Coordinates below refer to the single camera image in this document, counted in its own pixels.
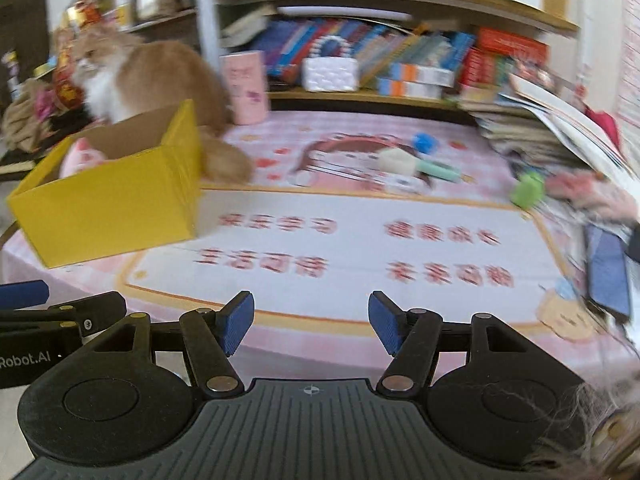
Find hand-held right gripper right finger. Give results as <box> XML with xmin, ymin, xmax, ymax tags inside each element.
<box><xmin>368</xmin><ymin>290</ymin><xmax>566</xmax><ymax>395</ymax></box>

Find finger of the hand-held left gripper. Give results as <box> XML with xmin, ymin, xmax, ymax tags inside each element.
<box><xmin>0</xmin><ymin>280</ymin><xmax>50</xmax><ymax>307</ymax></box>
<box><xmin>0</xmin><ymin>291</ymin><xmax>127</xmax><ymax>338</ymax></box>

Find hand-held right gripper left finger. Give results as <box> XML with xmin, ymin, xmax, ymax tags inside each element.
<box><xmin>60</xmin><ymin>290</ymin><xmax>255</xmax><ymax>394</ymax></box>

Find yellow cardboard box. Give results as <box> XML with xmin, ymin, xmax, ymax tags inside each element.
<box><xmin>6</xmin><ymin>99</ymin><xmax>203</xmax><ymax>270</ymax></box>

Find pink pig plush toy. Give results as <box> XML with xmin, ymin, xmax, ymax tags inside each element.
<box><xmin>59</xmin><ymin>137</ymin><xmax>108</xmax><ymax>178</ymax></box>

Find pink printed desk mat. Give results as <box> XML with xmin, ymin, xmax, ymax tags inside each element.
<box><xmin>0</xmin><ymin>110</ymin><xmax>640</xmax><ymax>376</ymax></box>

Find small white box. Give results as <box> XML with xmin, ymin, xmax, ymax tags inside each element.
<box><xmin>385</xmin><ymin>176</ymin><xmax>426</xmax><ymax>193</ymax></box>

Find mint green pen-shaped item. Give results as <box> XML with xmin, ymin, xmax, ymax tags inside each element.
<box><xmin>412</xmin><ymin>156</ymin><xmax>463</xmax><ymax>183</ymax></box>

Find white foam block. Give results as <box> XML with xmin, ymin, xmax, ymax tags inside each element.
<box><xmin>378</xmin><ymin>147</ymin><xmax>420</xmax><ymax>177</ymax></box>

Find small blue toy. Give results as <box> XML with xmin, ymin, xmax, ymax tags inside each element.
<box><xmin>411</xmin><ymin>132</ymin><xmax>440</xmax><ymax>156</ymax></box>

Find green plastic toy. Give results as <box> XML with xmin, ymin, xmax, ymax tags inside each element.
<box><xmin>510</xmin><ymin>170</ymin><xmax>547</xmax><ymax>211</ymax></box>

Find red festive decorations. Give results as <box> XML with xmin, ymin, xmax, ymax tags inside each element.
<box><xmin>50</xmin><ymin>0</ymin><xmax>101</xmax><ymax>111</ymax></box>

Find black smartphone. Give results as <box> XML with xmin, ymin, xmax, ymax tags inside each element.
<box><xmin>584</xmin><ymin>224</ymin><xmax>633</xmax><ymax>318</ymax></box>

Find stack of books and papers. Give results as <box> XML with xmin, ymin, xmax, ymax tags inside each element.
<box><xmin>457</xmin><ymin>85</ymin><xmax>576</xmax><ymax>171</ymax></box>

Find pink cylindrical container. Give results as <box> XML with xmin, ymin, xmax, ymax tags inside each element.
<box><xmin>220</xmin><ymin>51</ymin><xmax>271</xmax><ymax>126</ymax></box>

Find pink knitted gloves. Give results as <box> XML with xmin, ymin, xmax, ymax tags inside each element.
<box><xmin>547</xmin><ymin>170</ymin><xmax>640</xmax><ymax>221</ymax></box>

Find orange and white cat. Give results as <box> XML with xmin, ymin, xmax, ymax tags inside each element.
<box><xmin>72</xmin><ymin>27</ymin><xmax>253</xmax><ymax>183</ymax></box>

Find white quilted pearl handbag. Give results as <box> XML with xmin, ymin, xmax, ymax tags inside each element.
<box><xmin>301</xmin><ymin>35</ymin><xmax>361</xmax><ymax>93</ymax></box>

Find black charger block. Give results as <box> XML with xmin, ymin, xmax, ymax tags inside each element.
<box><xmin>620</xmin><ymin>232</ymin><xmax>640</xmax><ymax>263</ymax></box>

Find red books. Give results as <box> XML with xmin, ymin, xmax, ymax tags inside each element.
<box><xmin>457</xmin><ymin>47</ymin><xmax>516</xmax><ymax>88</ymax></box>

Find pile of papers and magazines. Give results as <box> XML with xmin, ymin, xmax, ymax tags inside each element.
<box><xmin>510</xmin><ymin>72</ymin><xmax>640</xmax><ymax>186</ymax></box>

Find row of colourful books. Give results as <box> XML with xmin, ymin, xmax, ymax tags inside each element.
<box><xmin>260</xmin><ymin>17</ymin><xmax>476</xmax><ymax>88</ymax></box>

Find red cloth bag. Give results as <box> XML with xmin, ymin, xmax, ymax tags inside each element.
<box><xmin>582</xmin><ymin>107</ymin><xmax>621</xmax><ymax>151</ymax></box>

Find lying thick books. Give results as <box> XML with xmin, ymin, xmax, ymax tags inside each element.
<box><xmin>220</xmin><ymin>5</ymin><xmax>276</xmax><ymax>48</ymax></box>

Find red thick dictionary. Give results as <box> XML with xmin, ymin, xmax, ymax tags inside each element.
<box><xmin>475</xmin><ymin>27</ymin><xmax>548</xmax><ymax>63</ymax></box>

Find white flat board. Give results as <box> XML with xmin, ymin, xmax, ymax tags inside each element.
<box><xmin>277</xmin><ymin>5</ymin><xmax>413</xmax><ymax>23</ymax></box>

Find tan braided rope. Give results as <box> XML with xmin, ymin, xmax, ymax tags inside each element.
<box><xmin>2</xmin><ymin>80</ymin><xmax>66</xmax><ymax>153</ymax></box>

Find alphabet wall poster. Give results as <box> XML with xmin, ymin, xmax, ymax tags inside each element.
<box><xmin>617</xmin><ymin>0</ymin><xmax>640</xmax><ymax>126</ymax></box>

